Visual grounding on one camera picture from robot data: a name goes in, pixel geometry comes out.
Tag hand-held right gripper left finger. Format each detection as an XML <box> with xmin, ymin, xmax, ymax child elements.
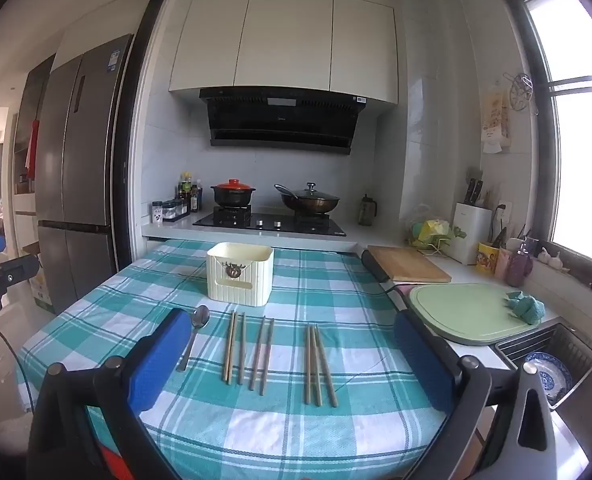
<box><xmin>26</xmin><ymin>307</ymin><xmax>193</xmax><ymax>480</ymax></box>

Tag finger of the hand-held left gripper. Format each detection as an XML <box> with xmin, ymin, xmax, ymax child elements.
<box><xmin>0</xmin><ymin>255</ymin><xmax>42</xmax><ymax>287</ymax></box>

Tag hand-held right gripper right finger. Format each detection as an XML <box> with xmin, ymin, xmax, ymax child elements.
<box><xmin>393</xmin><ymin>310</ymin><xmax>591</xmax><ymax>480</ymax></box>

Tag metal spoon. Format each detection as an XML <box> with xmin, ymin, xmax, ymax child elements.
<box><xmin>177</xmin><ymin>305</ymin><xmax>211</xmax><ymax>372</ymax></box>

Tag cream ribbed utensil holder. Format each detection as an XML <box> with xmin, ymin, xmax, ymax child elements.
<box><xmin>207</xmin><ymin>242</ymin><xmax>275</xmax><ymax>307</ymax></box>

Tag cardboard box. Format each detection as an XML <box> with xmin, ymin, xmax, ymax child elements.
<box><xmin>30</xmin><ymin>270</ymin><xmax>54</xmax><ymax>313</ymax></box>

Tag light green cutting board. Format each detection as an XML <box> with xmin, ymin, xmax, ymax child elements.
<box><xmin>408</xmin><ymin>282</ymin><xmax>542</xmax><ymax>346</ymax></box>

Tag teal checked tablecloth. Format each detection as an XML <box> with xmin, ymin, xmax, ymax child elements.
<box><xmin>16</xmin><ymin>239</ymin><xmax>449</xmax><ymax>480</ymax></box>

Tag wooden cutting board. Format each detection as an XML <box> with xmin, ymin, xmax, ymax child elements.
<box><xmin>367</xmin><ymin>245</ymin><xmax>452</xmax><ymax>283</ymax></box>

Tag teal dish cloth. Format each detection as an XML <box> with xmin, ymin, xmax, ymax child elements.
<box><xmin>506</xmin><ymin>291</ymin><xmax>546</xmax><ymax>326</ymax></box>

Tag yellow printed mug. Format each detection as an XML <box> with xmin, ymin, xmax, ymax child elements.
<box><xmin>476</xmin><ymin>242</ymin><xmax>499</xmax><ymax>273</ymax></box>

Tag red hanging cloth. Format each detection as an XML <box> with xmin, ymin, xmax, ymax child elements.
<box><xmin>26</xmin><ymin>120</ymin><xmax>40</xmax><ymax>176</ymax></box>

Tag grey steel refrigerator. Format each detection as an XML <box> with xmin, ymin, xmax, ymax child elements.
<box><xmin>35</xmin><ymin>34</ymin><xmax>134</xmax><ymax>311</ymax></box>

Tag yellow green plastic bags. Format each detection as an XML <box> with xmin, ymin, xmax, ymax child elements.
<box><xmin>408</xmin><ymin>217</ymin><xmax>467</xmax><ymax>252</ymax></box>

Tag blue and white bowl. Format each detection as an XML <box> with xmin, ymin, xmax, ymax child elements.
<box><xmin>523</xmin><ymin>351</ymin><xmax>573</xmax><ymax>403</ymax></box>

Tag white knife block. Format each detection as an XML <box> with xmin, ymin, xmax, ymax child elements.
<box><xmin>448</xmin><ymin>202</ymin><xmax>493</xmax><ymax>266</ymax></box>

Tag purple soap bottle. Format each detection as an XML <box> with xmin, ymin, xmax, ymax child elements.
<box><xmin>507</xmin><ymin>240</ymin><xmax>533</xmax><ymax>288</ymax></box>

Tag condiment bottles and jars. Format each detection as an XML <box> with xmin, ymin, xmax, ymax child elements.
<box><xmin>162</xmin><ymin>199</ymin><xmax>193</xmax><ymax>222</ymax></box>

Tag dark glass pitcher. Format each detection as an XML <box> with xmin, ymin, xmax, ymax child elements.
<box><xmin>359</xmin><ymin>194</ymin><xmax>378</xmax><ymax>227</ymax></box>

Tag stainless steel sink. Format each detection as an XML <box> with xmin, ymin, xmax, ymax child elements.
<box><xmin>495</xmin><ymin>316</ymin><xmax>592</xmax><ymax>413</ymax></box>

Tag black glass gas hob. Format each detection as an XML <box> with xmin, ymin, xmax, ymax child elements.
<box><xmin>192</xmin><ymin>206</ymin><xmax>348</xmax><ymax>237</ymax></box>

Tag black clay pot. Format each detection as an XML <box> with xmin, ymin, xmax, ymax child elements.
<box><xmin>211</xmin><ymin>186</ymin><xmax>256</xmax><ymax>207</ymax></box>

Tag dark metal wok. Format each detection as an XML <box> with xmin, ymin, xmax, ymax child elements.
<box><xmin>275</xmin><ymin>185</ymin><xmax>341</xmax><ymax>216</ymax></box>

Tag glass wok lid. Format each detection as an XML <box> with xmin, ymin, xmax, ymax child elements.
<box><xmin>288</xmin><ymin>182</ymin><xmax>334</xmax><ymax>201</ymax></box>

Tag printed hanging bag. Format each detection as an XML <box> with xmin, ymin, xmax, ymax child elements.
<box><xmin>480</xmin><ymin>87</ymin><xmax>511</xmax><ymax>153</ymax></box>

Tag black range hood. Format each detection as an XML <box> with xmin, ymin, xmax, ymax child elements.
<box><xmin>199</xmin><ymin>87</ymin><xmax>368</xmax><ymax>156</ymax></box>

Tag kitchen window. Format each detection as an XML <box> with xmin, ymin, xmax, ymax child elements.
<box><xmin>496</xmin><ymin>0</ymin><xmax>592</xmax><ymax>306</ymax></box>

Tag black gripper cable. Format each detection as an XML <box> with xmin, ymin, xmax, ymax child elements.
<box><xmin>0</xmin><ymin>312</ymin><xmax>32</xmax><ymax>411</ymax></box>

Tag dark door frame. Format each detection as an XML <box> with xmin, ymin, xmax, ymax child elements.
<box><xmin>106</xmin><ymin>0</ymin><xmax>169</xmax><ymax>273</ymax></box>

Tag black handled knives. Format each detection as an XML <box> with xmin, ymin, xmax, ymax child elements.
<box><xmin>463</xmin><ymin>178</ymin><xmax>484</xmax><ymax>206</ymax></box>

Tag wire steamer rack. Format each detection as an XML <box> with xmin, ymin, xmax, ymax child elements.
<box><xmin>508</xmin><ymin>74</ymin><xmax>534</xmax><ymax>113</ymax></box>

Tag white wall cabinet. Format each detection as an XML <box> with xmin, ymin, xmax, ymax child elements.
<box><xmin>168</xmin><ymin>0</ymin><xmax>399</xmax><ymax>106</ymax></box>

